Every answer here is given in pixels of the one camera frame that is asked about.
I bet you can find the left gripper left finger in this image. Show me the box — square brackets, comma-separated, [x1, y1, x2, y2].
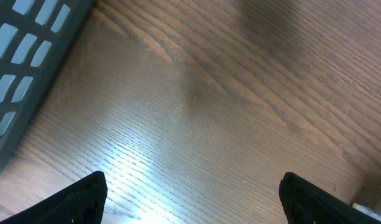
[0, 171, 108, 224]

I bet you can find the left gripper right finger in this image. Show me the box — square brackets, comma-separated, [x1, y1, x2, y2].
[279, 172, 381, 224]

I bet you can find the orange tissue pack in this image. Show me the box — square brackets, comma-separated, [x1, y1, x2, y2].
[352, 203, 381, 222]

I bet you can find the grey plastic mesh basket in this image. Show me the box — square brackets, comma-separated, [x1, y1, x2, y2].
[0, 0, 93, 173]

